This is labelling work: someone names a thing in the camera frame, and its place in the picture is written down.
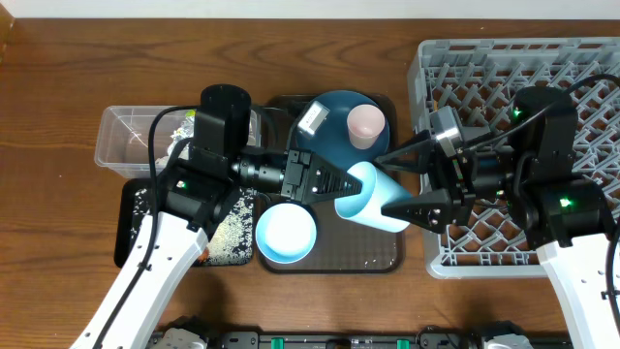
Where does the light blue bowl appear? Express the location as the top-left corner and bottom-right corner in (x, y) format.
(255, 203), (318, 265)

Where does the light blue cup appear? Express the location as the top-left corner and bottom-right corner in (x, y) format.
(334, 162), (412, 233)

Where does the brown serving tray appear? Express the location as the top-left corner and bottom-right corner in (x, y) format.
(256, 94), (405, 274)

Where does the clear plastic bin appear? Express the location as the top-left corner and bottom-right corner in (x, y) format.
(93, 105), (263, 179)

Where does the yellow snack wrapper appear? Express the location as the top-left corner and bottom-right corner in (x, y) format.
(168, 110), (196, 154)

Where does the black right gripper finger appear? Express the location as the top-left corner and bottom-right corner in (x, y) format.
(374, 130), (435, 174)
(381, 189), (456, 234)

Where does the dark blue plate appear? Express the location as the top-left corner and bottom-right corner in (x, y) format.
(292, 90), (391, 170)

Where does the pink cup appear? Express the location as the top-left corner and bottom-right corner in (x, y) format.
(347, 105), (386, 149)

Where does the grey dishwasher rack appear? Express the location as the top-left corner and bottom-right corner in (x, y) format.
(407, 37), (619, 279)

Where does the black tray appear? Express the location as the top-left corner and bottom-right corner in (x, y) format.
(113, 176), (256, 270)

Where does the pile of white rice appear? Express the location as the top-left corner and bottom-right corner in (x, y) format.
(129, 186), (255, 267)

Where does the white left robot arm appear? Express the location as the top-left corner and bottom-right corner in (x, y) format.
(73, 84), (362, 348)

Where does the orange carrot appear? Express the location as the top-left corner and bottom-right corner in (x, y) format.
(199, 248), (209, 263)

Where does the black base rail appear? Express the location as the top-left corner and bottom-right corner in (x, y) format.
(144, 317), (573, 349)

